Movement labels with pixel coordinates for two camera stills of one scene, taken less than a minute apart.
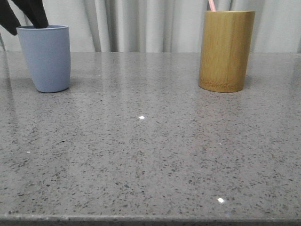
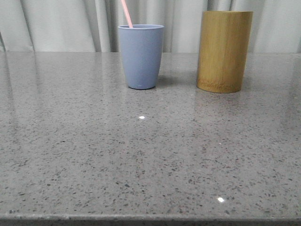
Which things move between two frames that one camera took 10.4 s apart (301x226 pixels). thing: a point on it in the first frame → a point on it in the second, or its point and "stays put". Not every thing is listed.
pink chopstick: [212, 5] → [129, 23]
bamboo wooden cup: [227, 38] stays put
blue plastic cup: [48, 51] → [142, 47]
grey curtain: [163, 26] stays put
